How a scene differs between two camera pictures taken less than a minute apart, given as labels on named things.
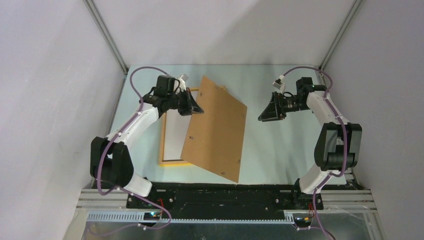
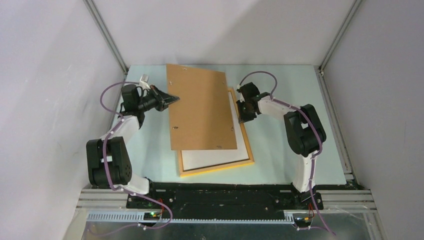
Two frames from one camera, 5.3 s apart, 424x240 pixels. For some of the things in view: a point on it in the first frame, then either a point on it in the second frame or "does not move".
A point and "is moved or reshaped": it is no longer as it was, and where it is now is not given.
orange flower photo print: x=176 y=127 -> x=193 y=159
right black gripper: x=275 y=110 -> x=243 y=117
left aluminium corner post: x=106 y=34 does not move
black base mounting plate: x=224 y=201 does not move
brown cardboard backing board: x=214 y=138 is moved or reshaped
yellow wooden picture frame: x=169 y=162 -> x=183 y=173
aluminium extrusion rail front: x=108 y=206 does not move
